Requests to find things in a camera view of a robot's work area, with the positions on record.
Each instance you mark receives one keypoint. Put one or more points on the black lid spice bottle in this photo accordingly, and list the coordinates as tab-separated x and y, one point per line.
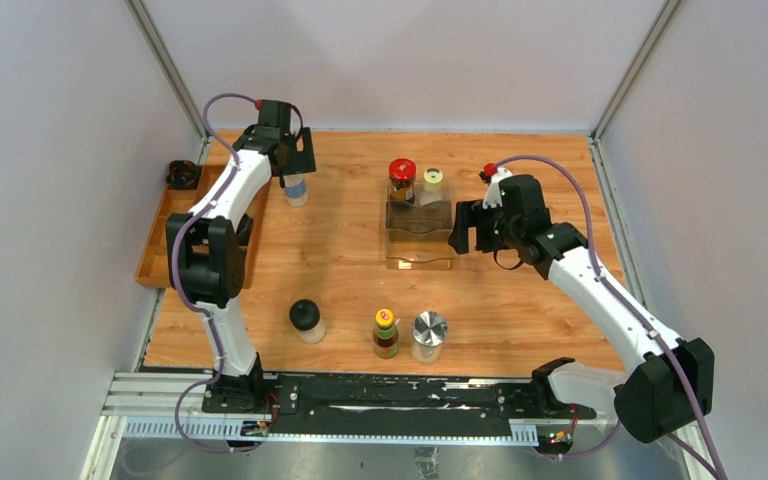
305	317

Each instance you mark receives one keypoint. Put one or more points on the silver lid glass jar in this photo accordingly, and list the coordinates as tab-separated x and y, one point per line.
429	331

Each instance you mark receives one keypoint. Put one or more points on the clear plastic organizer bin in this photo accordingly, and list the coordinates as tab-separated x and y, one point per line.
416	237

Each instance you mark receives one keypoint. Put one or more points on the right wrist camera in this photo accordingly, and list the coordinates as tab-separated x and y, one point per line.
492	175

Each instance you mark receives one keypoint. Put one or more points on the yellow cap sauce bottle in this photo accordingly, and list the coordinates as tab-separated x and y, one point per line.
385	334

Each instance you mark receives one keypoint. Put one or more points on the red lid sauce jar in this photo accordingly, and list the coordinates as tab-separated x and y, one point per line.
402	175

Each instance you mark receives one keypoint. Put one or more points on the yellow lid spice bottle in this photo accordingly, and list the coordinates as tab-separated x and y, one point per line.
431	188

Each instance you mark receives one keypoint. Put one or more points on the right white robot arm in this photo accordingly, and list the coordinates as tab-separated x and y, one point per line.
667	381

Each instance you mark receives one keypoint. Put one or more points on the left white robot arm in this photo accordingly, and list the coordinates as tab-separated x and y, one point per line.
205	257

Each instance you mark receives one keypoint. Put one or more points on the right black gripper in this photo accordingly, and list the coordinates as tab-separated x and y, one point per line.
472	214

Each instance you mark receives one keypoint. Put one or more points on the wooden compartment tray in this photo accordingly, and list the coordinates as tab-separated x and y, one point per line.
152	271

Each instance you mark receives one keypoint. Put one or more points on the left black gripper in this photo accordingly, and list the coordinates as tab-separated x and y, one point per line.
300	161

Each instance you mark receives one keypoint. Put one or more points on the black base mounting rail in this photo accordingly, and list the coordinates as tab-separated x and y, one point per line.
387	405

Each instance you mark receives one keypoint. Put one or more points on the silver lid blue bottle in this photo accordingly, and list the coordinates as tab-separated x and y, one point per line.
295	190

